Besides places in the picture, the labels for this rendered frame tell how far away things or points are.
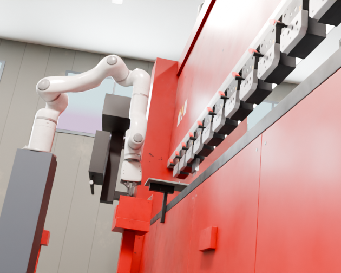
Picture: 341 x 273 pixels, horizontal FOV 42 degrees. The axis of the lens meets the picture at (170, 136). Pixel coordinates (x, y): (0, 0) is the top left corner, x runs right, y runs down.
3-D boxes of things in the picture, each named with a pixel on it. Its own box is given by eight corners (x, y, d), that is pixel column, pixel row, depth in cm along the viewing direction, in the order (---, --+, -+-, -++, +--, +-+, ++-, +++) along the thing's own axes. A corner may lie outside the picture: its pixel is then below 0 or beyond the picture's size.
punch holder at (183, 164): (178, 170, 295) (181, 147, 300) (190, 173, 296) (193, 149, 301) (183, 165, 281) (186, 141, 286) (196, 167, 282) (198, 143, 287)
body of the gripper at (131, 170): (141, 162, 226) (139, 184, 222) (120, 160, 224) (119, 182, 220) (143, 158, 219) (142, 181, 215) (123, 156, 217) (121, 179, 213)
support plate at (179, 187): (144, 186, 265) (144, 184, 266) (187, 192, 269) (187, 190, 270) (148, 179, 249) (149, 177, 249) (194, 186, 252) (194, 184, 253)
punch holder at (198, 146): (192, 154, 257) (195, 128, 263) (207, 157, 259) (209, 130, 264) (199, 147, 243) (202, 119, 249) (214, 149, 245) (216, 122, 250)
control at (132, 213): (110, 231, 223) (116, 196, 229) (142, 235, 226) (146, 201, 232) (115, 226, 205) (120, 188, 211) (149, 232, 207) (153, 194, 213)
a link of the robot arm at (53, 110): (30, 118, 235) (39, 78, 243) (46, 131, 252) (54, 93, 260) (50, 118, 233) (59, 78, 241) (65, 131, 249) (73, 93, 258)
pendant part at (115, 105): (89, 201, 398) (105, 114, 426) (117, 205, 400) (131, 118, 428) (87, 189, 350) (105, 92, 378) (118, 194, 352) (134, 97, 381)
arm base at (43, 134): (15, 147, 224) (24, 114, 230) (24, 158, 242) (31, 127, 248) (53, 153, 225) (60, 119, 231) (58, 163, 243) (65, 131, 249)
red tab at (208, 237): (197, 251, 155) (199, 231, 158) (203, 252, 156) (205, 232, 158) (209, 247, 141) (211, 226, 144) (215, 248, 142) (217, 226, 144)
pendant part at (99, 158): (90, 183, 395) (97, 145, 407) (103, 186, 396) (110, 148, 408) (87, 171, 352) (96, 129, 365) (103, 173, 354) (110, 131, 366)
